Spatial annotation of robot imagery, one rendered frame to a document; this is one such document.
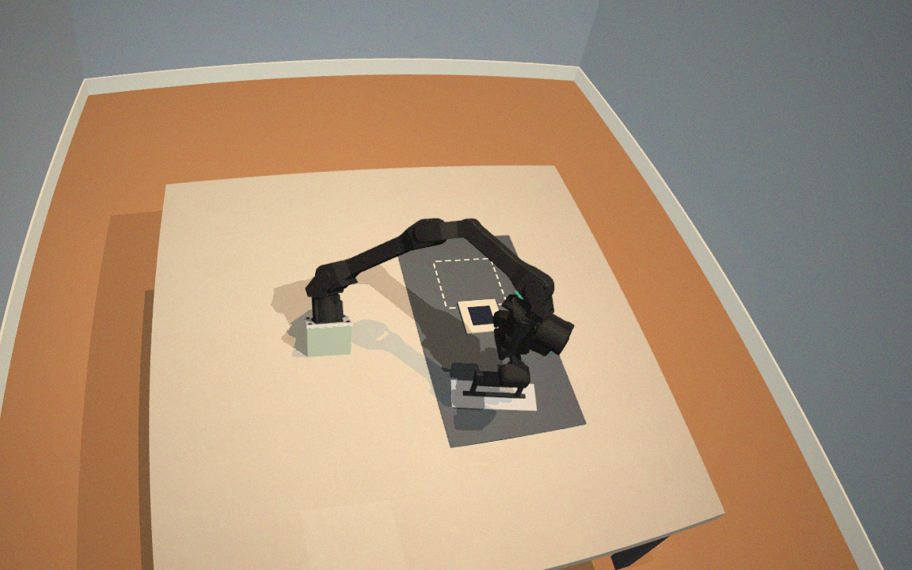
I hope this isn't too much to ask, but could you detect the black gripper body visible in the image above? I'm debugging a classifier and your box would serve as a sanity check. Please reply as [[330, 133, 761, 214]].
[[493, 310, 533, 387]]

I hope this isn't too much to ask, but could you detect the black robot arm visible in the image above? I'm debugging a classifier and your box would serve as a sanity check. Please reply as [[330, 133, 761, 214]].
[[305, 218, 575, 356]]

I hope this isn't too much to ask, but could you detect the cream square tile with dark centre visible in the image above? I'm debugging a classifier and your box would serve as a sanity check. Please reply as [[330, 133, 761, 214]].
[[458, 299, 499, 334]]

